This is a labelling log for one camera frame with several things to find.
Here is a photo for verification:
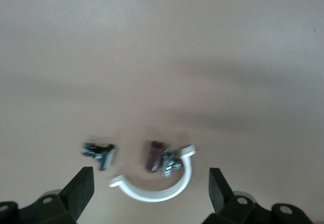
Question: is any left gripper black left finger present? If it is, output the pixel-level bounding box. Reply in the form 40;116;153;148
0;166;95;224

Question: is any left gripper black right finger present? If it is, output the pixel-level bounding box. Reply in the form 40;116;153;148
209;167;314;224

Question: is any white semicircular pipe clamp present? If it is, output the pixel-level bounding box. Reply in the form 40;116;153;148
108;144;197;203

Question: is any brown table cover mat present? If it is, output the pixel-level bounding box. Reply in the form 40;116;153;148
0;0;324;224

